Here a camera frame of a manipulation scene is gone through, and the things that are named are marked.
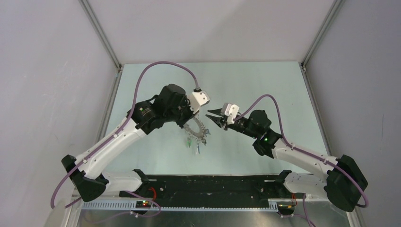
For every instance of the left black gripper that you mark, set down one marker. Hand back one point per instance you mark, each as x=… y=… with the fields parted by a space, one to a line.
x=185 y=101

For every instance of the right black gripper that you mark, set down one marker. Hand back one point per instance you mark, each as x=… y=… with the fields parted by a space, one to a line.
x=221 y=122

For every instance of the metal disc keyring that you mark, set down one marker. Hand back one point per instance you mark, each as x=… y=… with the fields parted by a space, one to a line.
x=197 y=132

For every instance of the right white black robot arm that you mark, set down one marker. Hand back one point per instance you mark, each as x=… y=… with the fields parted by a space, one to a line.
x=339 y=180

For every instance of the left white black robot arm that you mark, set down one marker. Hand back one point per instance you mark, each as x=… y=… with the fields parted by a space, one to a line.
x=86 y=171

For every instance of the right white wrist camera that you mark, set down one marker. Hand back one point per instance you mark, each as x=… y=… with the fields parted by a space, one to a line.
x=229 y=111

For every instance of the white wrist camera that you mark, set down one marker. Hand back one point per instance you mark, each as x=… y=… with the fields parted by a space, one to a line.
x=229 y=111
x=198 y=100

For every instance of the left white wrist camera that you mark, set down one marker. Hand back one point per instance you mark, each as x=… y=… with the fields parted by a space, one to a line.
x=198 y=100

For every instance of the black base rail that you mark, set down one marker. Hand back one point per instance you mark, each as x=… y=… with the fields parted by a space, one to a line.
x=216 y=191

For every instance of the left aluminium frame post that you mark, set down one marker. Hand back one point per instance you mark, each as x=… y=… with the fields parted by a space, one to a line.
x=94 y=21

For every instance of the aluminium frame post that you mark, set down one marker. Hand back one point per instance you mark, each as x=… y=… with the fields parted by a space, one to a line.
x=94 y=21
x=322 y=31

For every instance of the grey slotted cable duct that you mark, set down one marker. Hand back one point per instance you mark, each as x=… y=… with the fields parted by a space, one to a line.
x=138 y=205

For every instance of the right aluminium frame post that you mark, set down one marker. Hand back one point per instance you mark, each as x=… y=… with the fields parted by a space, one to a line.
x=322 y=31

